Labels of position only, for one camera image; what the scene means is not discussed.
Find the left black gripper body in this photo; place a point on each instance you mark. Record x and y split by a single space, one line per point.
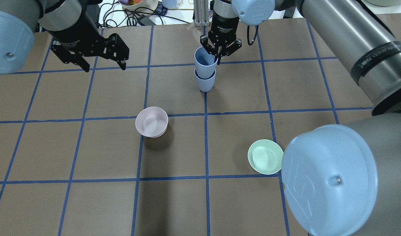
76 34

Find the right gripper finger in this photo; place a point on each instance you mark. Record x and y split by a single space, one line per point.
219 56
214 56

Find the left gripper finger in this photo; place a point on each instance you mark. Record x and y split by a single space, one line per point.
77 60
117 50

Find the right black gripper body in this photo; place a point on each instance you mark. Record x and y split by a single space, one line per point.
224 25

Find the blue cup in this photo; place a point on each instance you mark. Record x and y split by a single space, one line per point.
204 82
205 64

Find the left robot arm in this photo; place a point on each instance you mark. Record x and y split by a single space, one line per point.
20 18

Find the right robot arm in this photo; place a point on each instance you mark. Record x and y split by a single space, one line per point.
289 84

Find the bowl of coloured blocks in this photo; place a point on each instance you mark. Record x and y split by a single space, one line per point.
139 5

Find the pink bowl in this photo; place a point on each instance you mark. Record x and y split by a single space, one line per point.
152 122

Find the mint green bowl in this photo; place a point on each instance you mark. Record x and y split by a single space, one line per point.
265 156

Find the aluminium frame post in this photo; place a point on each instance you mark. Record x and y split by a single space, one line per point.
202 13

